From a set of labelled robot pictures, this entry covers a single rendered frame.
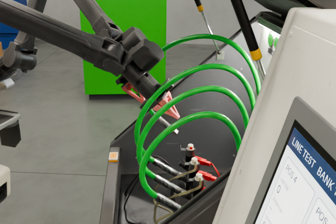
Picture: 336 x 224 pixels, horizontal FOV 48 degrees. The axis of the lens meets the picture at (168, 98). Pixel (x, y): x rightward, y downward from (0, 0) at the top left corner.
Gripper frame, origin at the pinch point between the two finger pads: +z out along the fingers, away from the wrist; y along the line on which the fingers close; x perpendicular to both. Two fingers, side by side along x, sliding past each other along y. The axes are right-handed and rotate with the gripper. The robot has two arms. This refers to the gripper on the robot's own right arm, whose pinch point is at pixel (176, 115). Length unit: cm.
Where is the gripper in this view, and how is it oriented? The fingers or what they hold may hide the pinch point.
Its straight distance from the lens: 106.5
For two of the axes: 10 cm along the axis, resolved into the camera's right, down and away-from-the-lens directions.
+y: 6.9, -6.1, -3.8
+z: 6.9, 7.1, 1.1
